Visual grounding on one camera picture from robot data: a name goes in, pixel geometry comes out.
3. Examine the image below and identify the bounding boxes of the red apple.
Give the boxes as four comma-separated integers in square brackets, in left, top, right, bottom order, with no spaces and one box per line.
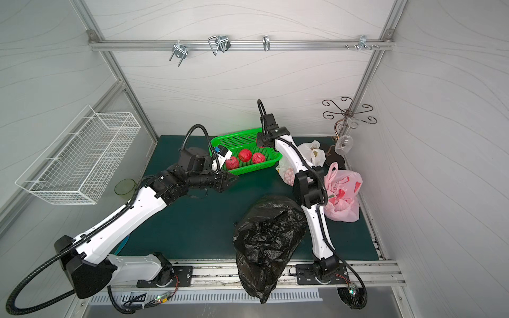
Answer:
[238,149,253,162]
[252,152,266,164]
[225,156,240,170]

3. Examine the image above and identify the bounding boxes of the white printed plastic bag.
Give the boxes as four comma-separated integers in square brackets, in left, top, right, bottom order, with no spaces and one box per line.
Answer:
[275,140,326,186]

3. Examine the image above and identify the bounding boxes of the pink plastic bag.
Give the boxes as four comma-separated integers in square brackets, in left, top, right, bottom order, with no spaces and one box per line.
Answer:
[324,162,363,223]

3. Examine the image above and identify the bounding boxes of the black plastic bag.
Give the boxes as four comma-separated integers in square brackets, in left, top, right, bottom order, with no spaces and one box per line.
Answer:
[233,195,308,304]

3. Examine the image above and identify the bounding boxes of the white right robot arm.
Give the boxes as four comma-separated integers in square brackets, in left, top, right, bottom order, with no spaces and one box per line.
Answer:
[257,108,368,310]

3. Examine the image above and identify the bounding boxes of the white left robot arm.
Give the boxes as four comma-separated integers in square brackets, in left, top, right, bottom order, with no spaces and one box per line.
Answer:
[6,145,237,315]

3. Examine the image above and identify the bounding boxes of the green plastic basket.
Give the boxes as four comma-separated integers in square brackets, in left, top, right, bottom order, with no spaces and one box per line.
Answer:
[211,128,282,176]

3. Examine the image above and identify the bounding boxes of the green translucent cup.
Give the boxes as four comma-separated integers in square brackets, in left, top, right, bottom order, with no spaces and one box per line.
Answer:
[114,178,137,200]

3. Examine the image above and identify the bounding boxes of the clear glass on stand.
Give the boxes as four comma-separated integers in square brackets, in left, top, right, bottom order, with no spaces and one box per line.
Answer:
[335,135,353,156]

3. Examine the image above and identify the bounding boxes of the bronze curled hook stand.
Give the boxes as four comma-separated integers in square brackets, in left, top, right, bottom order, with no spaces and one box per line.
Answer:
[322,99,378,169]

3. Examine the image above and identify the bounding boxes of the small metal hook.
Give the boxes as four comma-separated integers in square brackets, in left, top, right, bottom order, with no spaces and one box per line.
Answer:
[262,35,270,52]

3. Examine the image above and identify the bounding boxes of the metal clamp hook middle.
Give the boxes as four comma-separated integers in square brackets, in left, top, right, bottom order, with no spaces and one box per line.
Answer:
[208,35,231,56]

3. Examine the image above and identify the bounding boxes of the metal clamp hook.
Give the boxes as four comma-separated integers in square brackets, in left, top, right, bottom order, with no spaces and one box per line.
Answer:
[208,35,231,56]
[168,42,188,67]

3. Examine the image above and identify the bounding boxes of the metal clamp hook left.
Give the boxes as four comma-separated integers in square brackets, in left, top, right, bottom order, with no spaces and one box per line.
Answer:
[168,42,188,67]

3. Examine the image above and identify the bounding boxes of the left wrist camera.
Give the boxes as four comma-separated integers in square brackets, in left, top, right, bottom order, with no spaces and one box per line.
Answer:
[213,145,233,168]

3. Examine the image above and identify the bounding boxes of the white wire basket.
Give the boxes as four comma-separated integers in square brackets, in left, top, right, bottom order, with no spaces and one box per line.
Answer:
[15,105,141,205]

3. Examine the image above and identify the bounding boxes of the metal bracket right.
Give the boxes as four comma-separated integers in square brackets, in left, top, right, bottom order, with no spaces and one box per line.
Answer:
[345,35,380,51]

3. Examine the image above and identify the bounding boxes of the aluminium crossbar rail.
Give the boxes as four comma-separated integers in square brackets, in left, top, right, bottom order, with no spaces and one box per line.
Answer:
[89,38,396,52]

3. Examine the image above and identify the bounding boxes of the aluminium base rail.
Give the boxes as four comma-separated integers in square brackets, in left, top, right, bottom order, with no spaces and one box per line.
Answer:
[79,260,406,291]

